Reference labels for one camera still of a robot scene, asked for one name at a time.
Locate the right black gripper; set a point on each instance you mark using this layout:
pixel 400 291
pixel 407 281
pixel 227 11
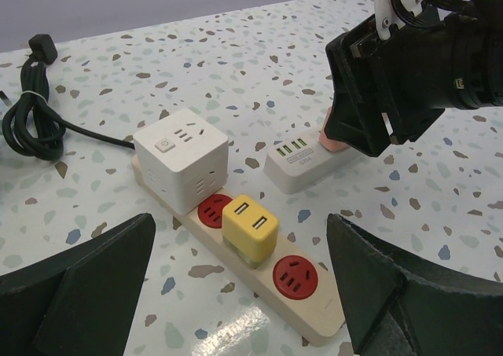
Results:
pixel 369 112

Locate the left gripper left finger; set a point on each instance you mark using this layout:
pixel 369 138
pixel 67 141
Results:
pixel 80 301

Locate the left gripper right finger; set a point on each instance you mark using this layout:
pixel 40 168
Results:
pixel 397 303

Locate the pink USB charger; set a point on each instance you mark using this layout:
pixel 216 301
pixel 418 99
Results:
pixel 329 144

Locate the wooden red-socket power strip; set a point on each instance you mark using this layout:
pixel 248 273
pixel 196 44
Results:
pixel 301 291

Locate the yellow USB charger cube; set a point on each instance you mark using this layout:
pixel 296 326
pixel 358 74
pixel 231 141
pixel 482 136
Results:
pixel 249 230

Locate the white cube socket adapter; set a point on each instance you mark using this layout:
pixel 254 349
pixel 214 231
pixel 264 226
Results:
pixel 183 159

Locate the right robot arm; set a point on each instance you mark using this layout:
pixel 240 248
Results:
pixel 397 72

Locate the white USB power strip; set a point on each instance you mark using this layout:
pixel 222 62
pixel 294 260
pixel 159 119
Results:
pixel 294 164

